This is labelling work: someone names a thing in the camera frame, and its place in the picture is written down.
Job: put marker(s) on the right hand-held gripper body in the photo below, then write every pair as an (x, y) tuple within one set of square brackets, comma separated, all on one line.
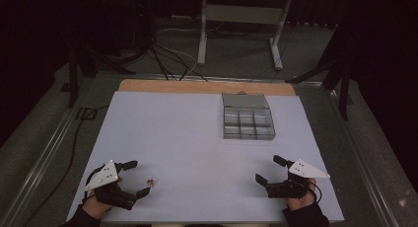
[(304, 169)]

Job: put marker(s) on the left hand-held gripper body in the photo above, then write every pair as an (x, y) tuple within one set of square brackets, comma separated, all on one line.
[(105, 176)]

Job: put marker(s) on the small red and clear trinket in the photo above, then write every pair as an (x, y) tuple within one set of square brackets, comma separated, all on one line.
[(152, 181)]

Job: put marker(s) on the clear plastic compartment box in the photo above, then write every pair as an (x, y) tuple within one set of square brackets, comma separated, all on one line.
[(248, 121)]

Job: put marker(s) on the person's right hand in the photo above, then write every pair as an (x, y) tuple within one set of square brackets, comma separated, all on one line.
[(304, 202)]

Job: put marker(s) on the person's left hand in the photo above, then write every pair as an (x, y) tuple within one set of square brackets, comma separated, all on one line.
[(93, 207)]

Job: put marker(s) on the white table cover sheet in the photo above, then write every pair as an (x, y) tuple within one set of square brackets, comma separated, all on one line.
[(184, 138)]

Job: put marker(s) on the black metal stand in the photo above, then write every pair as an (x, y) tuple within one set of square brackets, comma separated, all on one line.
[(341, 72), (74, 72)]

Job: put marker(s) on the dark equipment with red light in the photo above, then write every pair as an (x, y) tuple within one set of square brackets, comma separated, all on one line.
[(142, 19)]

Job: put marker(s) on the white metal stand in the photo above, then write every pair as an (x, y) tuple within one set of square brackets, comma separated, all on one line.
[(241, 15)]

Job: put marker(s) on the metal floor rail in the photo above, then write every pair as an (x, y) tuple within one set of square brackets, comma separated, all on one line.
[(364, 161), (39, 161)]

